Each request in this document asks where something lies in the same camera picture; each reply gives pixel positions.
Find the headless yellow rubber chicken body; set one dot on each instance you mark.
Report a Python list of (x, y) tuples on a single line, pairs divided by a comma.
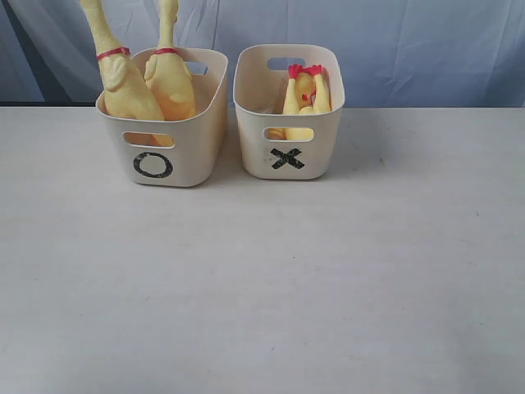
[(302, 80)]

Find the cream bin marked X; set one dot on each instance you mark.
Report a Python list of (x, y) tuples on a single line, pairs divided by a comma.
[(261, 78)]

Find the whole rubber chicken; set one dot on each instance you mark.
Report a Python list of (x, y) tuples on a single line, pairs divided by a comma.
[(166, 73), (125, 92)]

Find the cream bin marked O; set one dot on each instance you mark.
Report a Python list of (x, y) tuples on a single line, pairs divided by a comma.
[(176, 153)]

